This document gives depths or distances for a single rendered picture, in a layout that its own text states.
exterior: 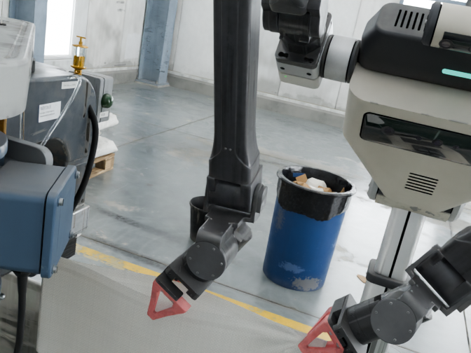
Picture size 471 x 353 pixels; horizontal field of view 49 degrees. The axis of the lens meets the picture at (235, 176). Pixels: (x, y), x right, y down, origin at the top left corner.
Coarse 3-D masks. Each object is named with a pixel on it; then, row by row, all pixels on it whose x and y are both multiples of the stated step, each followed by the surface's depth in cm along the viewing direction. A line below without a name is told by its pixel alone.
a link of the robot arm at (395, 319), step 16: (416, 272) 73; (416, 288) 68; (432, 288) 73; (384, 304) 66; (400, 304) 65; (416, 304) 64; (432, 304) 67; (464, 304) 69; (384, 320) 66; (400, 320) 65; (416, 320) 64; (384, 336) 66; (400, 336) 65
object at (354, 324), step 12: (348, 300) 79; (372, 300) 75; (348, 312) 76; (360, 312) 75; (336, 324) 73; (348, 324) 75; (360, 324) 74; (348, 336) 73; (360, 336) 74; (372, 336) 74; (360, 348) 74
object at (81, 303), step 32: (64, 288) 90; (96, 288) 87; (128, 288) 84; (64, 320) 92; (96, 320) 88; (128, 320) 85; (160, 320) 83; (192, 320) 81; (224, 320) 81; (256, 320) 84; (64, 352) 93; (96, 352) 90; (128, 352) 86; (160, 352) 84; (192, 352) 83; (224, 352) 83; (256, 352) 83; (288, 352) 82
